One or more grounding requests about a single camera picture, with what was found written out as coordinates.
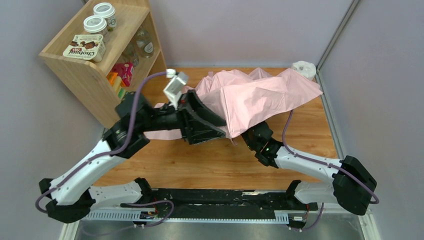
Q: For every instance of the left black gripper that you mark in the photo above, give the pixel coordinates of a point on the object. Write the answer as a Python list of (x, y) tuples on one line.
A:
[(185, 117)]

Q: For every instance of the white lidded cup front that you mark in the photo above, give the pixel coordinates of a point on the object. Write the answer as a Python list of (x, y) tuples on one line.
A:
[(95, 24)]

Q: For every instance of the white crumpled plastic bag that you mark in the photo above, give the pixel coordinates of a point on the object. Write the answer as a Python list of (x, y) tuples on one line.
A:
[(304, 68)]

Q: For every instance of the glass jar on shelf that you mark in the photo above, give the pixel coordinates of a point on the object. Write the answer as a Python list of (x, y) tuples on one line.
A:
[(144, 42)]

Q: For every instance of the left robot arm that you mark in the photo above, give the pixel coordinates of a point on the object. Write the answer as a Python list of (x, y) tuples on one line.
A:
[(72, 196)]

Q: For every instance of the pink box on shelf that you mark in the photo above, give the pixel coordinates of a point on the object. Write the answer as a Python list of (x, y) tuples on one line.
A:
[(125, 71)]

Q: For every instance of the white lidded cup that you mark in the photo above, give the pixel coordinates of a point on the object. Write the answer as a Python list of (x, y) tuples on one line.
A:
[(95, 24), (106, 11)]

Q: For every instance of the white lidded cup rear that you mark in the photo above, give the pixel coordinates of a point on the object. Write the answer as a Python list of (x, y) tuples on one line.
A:
[(106, 11)]

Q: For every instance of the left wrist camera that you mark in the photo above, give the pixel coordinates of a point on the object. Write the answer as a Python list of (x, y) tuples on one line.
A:
[(173, 90)]

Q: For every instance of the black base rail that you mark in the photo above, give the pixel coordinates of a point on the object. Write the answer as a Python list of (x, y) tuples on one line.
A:
[(224, 205)]

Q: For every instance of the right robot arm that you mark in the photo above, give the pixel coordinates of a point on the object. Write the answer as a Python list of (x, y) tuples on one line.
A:
[(345, 182)]

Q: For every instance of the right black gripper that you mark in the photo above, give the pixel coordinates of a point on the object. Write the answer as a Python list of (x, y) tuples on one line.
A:
[(253, 135)]

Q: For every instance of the wooden shelf unit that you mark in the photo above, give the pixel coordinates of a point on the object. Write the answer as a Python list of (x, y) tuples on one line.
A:
[(88, 80)]

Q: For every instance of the pink folding umbrella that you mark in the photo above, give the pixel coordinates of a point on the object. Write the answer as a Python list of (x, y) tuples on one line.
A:
[(244, 100)]

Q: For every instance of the stack of coloured sponges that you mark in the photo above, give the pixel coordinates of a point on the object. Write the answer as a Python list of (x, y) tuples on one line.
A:
[(115, 81)]

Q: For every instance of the Chobani yogurt pack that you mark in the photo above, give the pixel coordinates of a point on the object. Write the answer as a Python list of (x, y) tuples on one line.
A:
[(88, 47)]

